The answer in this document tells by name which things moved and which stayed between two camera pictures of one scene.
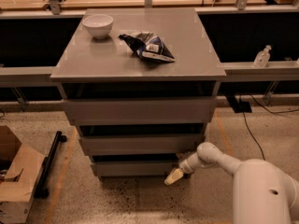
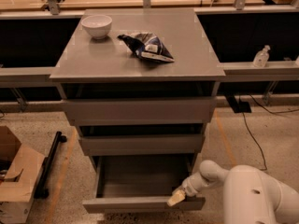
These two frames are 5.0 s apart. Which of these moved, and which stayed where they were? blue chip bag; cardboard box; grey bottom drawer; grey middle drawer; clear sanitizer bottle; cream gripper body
Moved: cream gripper body; grey bottom drawer
Stayed: blue chip bag; grey middle drawer; cardboard box; clear sanitizer bottle
